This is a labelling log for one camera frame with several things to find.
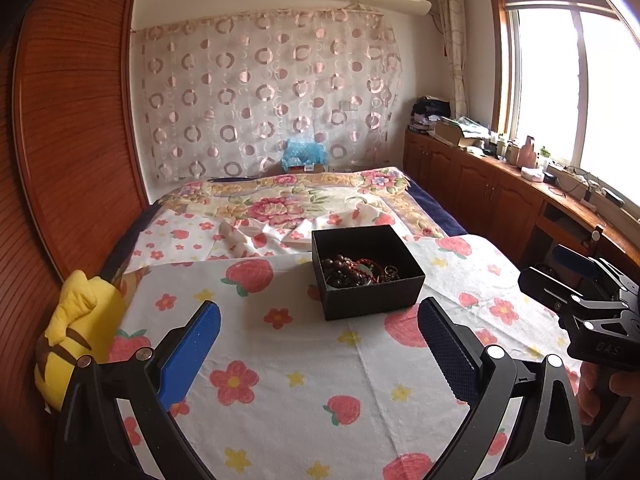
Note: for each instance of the yellow plush toy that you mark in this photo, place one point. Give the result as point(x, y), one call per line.
point(75, 320)

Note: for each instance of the black cardboard box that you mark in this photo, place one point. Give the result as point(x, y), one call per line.
point(370, 297)

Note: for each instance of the blue plastic bag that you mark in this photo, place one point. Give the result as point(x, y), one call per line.
point(302, 152)

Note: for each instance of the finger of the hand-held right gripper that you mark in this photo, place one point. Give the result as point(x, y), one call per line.
point(577, 259)
point(547, 287)

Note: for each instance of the floral blanket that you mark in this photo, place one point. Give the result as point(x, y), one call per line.
point(280, 205)

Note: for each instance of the window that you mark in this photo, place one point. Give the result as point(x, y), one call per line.
point(575, 75)

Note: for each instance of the pile of dark clothes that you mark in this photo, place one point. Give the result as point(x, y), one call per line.
point(430, 112)

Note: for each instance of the strawberry flower print sheet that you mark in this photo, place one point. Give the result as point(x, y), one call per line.
point(300, 360)

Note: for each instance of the person's right hand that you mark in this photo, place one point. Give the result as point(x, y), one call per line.
point(592, 395)

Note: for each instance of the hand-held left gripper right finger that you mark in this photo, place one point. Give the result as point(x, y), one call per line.
point(447, 355)

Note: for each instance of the pink bottle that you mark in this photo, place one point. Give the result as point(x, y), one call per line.
point(528, 152)

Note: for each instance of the white window curtain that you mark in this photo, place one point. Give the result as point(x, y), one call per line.
point(455, 50)

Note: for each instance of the circle patterned curtain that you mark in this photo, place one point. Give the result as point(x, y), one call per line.
point(250, 85)

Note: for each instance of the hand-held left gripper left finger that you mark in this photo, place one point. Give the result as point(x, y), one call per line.
point(192, 355)

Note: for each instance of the wooden cabinet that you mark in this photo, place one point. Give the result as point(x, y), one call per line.
point(475, 185)

